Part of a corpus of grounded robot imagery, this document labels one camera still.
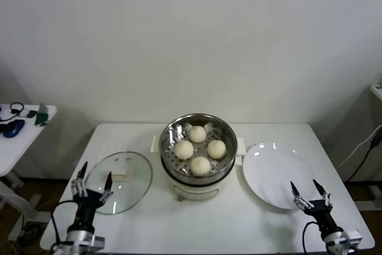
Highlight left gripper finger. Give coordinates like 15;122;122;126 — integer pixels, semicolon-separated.
98;171;115;204
70;161;89;198

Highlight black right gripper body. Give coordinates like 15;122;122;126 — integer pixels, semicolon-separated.
304;199;341;238

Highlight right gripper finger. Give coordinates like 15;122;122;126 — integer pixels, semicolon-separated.
290;181;315;211
312;179;334;208

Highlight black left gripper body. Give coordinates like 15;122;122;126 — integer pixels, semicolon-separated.
74;188;105;231

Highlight glass lid with white handle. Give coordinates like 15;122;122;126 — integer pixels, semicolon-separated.
82;150;153;216

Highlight white steamed baozi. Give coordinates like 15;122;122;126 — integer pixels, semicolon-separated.
174;140;195;160
207;139;227;159
190;156;212;176
189;125;207;143

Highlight perforated steel steamer basket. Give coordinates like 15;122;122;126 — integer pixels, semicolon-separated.
150;113;247;185

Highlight white round plate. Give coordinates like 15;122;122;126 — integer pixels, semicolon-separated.
242;142;317;210

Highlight white side table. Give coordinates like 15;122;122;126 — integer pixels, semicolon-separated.
0;104;58;226

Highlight green and grey tool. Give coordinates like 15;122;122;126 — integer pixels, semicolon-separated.
34;102;50;127

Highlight blue computer mouse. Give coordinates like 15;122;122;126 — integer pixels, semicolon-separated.
2;119;25;139

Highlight black headset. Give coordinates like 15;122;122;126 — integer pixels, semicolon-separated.
9;102;24;115

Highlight white desk with foot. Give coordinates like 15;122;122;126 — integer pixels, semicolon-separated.
355;80;382;211

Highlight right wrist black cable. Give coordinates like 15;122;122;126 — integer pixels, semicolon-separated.
301;221;320;255

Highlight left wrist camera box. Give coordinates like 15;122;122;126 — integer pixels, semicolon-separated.
86;235;106;250

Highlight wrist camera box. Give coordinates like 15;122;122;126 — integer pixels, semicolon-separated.
343;229;363;245
86;235;106;250

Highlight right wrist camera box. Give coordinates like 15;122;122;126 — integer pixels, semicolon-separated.
343;229;363;245

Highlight white power cable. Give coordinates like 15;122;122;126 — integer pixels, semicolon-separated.
337;125;382;169

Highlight tangled dark cables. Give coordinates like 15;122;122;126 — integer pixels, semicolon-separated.
7;219;42;255

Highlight black power cable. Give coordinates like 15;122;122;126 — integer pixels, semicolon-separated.
344;131;382;182

